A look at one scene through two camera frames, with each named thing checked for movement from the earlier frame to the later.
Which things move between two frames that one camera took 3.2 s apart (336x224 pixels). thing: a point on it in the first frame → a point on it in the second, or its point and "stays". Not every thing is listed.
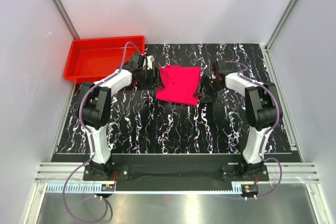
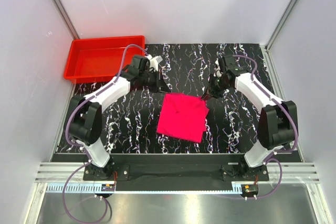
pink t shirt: [181, 84] → [183, 117]
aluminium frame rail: [294, 172] stays
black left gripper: [154, 82] stays
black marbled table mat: [140, 125] stays
